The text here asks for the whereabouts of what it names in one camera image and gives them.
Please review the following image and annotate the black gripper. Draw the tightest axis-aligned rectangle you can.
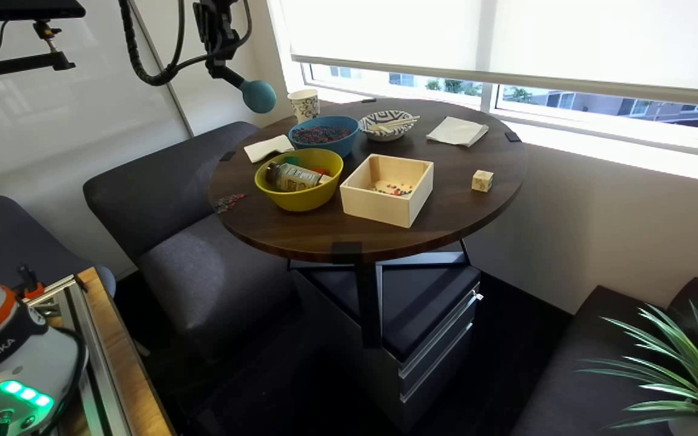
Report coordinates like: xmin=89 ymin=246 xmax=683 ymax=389
xmin=195 ymin=0 xmax=252 ymax=65

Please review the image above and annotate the teal measuring scoop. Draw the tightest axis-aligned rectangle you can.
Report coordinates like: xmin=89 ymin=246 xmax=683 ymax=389
xmin=222 ymin=68 xmax=277 ymax=115

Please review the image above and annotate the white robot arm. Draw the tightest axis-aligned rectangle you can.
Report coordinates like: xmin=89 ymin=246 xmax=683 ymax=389
xmin=0 ymin=197 xmax=87 ymax=436

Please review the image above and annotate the patterned paper cup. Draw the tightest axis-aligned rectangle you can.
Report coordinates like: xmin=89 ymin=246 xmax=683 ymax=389
xmin=288 ymin=90 xmax=321 ymax=122

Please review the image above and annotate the blue cereal bowl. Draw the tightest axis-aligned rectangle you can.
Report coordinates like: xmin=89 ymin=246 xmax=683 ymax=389
xmin=288 ymin=116 xmax=358 ymax=159

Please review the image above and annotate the spilled cereal pile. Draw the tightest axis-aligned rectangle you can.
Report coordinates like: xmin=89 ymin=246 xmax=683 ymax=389
xmin=219 ymin=191 xmax=248 ymax=209

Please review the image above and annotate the yellow bowl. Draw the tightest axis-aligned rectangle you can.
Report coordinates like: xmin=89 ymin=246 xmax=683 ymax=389
xmin=254 ymin=149 xmax=344 ymax=213

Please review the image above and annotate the patterned small bowl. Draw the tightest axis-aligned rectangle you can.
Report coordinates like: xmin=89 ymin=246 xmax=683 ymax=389
xmin=358 ymin=109 xmax=418 ymax=144

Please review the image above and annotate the white napkin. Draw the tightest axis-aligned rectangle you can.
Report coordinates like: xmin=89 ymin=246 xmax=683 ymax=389
xmin=245 ymin=136 xmax=292 ymax=163

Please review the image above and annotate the spice jar brown lid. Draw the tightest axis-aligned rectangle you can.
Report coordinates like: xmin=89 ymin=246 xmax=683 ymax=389
xmin=264 ymin=161 xmax=327 ymax=195

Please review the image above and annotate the round dark wooden table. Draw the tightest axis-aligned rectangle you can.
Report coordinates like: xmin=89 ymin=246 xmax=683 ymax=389
xmin=212 ymin=100 xmax=526 ymax=265

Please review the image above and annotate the wooden box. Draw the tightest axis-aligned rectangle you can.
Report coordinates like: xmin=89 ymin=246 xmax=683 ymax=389
xmin=340 ymin=153 xmax=434 ymax=228

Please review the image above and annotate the white tissue near window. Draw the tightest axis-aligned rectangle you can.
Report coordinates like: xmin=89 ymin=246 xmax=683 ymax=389
xmin=429 ymin=116 xmax=489 ymax=149

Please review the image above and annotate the small wooden cube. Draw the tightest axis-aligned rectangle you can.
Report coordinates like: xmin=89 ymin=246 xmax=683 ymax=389
xmin=470 ymin=170 xmax=495 ymax=195

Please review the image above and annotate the dark grey armchair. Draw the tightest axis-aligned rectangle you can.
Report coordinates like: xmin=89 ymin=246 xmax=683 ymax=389
xmin=81 ymin=119 xmax=304 ymax=367

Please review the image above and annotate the grey filing cabinet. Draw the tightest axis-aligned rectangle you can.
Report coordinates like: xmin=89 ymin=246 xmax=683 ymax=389
xmin=292 ymin=249 xmax=485 ymax=435

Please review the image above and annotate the dark sofa right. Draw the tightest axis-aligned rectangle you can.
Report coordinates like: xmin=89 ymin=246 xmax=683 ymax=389
xmin=511 ymin=280 xmax=698 ymax=436

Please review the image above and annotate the green potted plant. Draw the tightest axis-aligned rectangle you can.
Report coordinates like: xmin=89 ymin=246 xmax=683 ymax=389
xmin=581 ymin=303 xmax=698 ymax=436

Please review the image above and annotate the black cable chain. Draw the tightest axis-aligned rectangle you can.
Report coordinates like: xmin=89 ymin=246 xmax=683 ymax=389
xmin=116 ymin=0 xmax=213 ymax=90

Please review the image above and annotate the black camera on stand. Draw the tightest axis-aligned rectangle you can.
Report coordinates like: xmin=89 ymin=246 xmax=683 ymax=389
xmin=0 ymin=0 xmax=85 ymax=22

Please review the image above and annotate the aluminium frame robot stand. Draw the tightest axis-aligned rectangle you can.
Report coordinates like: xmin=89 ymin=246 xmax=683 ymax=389
xmin=46 ymin=266 xmax=173 ymax=436

